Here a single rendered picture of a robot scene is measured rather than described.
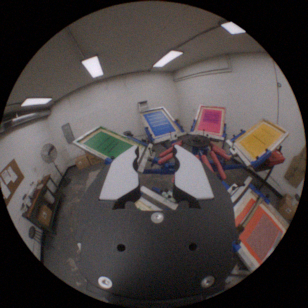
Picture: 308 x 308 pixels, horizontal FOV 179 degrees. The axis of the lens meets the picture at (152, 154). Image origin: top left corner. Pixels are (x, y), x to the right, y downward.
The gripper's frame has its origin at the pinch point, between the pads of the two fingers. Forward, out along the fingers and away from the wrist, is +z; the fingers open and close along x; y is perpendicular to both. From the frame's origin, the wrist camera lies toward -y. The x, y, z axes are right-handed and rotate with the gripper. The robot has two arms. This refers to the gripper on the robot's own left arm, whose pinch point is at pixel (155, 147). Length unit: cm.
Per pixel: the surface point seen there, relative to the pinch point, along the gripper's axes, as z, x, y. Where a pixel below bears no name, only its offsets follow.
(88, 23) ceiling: 75, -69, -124
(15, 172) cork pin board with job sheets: 8, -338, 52
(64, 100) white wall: 287, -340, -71
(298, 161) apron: 9, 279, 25
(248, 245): -25, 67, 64
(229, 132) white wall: 210, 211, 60
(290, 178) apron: 6, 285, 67
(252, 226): -11, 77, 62
